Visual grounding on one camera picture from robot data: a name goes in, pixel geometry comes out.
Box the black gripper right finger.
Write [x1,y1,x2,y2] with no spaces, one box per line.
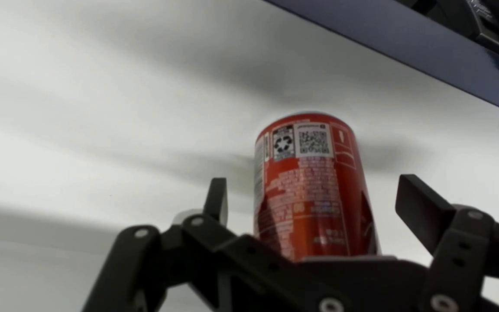
[394,174,499,312]

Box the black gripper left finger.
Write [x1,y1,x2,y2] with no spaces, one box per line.
[81,177,297,312]

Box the red soda can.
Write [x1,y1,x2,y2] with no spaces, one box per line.
[252,111,380,264]

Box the blue upper cabinet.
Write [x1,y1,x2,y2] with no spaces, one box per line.
[264,0,499,122]

